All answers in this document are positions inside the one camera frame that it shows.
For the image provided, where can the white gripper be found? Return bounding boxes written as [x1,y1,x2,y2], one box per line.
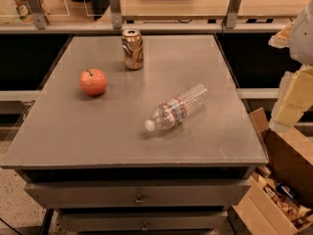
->
[268,0,313,131]

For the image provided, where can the clear plastic water bottle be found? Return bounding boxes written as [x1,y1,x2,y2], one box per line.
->
[145,84,209,132]

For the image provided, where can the blue pepsi can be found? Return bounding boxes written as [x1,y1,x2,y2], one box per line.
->
[276,183,296,201]

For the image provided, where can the orange soda can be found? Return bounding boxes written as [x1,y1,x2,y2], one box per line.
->
[121,29,144,71]

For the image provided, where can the open cardboard box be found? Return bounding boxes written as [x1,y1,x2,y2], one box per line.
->
[234,109,313,235]

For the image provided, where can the grey drawer cabinet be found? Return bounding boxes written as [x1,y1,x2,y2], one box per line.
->
[0,33,270,235]

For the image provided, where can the snack packets in box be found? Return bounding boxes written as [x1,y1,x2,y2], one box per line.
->
[255,165,312,228]

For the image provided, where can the lower drawer with knob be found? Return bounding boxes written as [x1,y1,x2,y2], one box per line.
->
[59,211,227,232]

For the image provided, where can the drawer with knob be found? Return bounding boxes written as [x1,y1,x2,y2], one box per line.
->
[24,179,250,209]
[59,211,227,232]

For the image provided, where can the upper drawer with knob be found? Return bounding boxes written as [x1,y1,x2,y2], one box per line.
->
[24,179,250,209]

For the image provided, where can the red apple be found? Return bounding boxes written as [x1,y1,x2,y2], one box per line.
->
[79,69,107,96]

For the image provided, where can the right metal bracket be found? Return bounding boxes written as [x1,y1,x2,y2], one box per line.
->
[223,0,242,28]

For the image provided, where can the metal bracket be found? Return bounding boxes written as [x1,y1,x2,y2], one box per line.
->
[223,0,242,28]
[26,0,49,29]
[109,0,123,29]

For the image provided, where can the middle metal bracket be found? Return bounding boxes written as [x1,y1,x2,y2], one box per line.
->
[109,0,123,29]

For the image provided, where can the left metal bracket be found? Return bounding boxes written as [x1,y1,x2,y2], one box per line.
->
[26,0,49,29]

